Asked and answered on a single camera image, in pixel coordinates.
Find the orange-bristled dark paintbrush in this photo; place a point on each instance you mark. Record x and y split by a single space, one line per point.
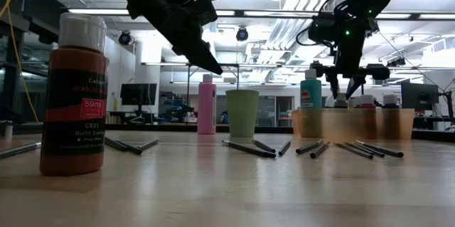
113 143

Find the long ceiling light strip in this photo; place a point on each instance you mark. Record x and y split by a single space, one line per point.
89 11

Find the small dark blue paint bottle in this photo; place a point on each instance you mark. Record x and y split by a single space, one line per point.
390 99

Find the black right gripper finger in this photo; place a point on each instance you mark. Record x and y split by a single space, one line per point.
334 84
354 84

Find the black ceiling spotlight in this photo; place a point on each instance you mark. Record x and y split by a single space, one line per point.
396 62

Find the large pink paint bottle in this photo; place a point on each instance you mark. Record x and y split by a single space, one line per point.
207 106

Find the small burnt sienna paint bottle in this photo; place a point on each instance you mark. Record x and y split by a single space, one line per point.
74 113

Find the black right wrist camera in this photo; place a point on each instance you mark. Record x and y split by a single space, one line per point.
321 29

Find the wooden crate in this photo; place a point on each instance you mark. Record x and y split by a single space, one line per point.
113 117

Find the large teal paint bottle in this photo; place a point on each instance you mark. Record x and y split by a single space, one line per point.
310 93

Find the person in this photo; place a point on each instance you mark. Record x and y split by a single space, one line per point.
328 103

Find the small white post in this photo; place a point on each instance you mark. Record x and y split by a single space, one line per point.
8 132

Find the pale green plastic cup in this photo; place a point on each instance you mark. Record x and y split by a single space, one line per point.
242 113

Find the black ceiling camera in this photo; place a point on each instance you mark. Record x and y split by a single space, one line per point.
124 37
241 34

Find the orange translucent plastic bin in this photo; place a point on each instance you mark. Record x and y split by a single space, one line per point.
330 127

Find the blue storage bins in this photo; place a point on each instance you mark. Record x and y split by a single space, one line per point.
174 107

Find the small magenta paint bottle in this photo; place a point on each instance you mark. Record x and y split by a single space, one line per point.
367 99

